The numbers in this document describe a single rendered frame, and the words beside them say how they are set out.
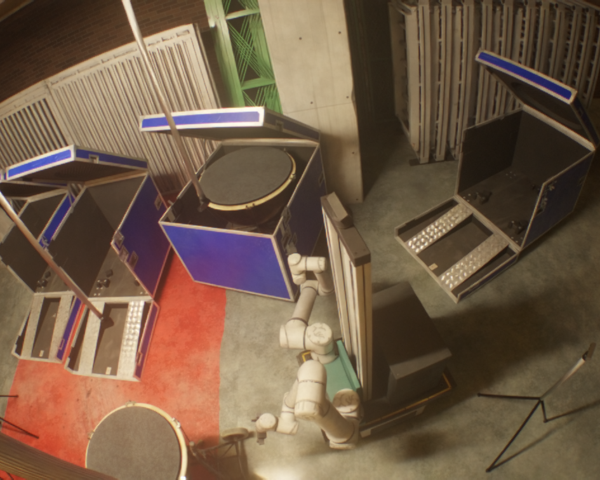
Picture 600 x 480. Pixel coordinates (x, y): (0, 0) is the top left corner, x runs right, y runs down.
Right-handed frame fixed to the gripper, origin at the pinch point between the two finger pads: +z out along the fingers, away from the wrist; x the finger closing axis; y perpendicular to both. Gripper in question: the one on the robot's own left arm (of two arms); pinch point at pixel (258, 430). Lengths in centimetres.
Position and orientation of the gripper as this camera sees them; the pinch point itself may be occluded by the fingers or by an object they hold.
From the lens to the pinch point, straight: 234.1
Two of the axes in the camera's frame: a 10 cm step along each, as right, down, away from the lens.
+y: -9.6, -0.5, -2.9
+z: -2.6, 6.3, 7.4
